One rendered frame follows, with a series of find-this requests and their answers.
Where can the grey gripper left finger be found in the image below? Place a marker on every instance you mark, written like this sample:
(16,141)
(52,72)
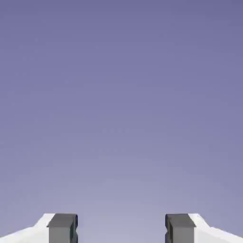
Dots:
(60,227)

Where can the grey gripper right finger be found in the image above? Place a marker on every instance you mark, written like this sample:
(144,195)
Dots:
(181,227)

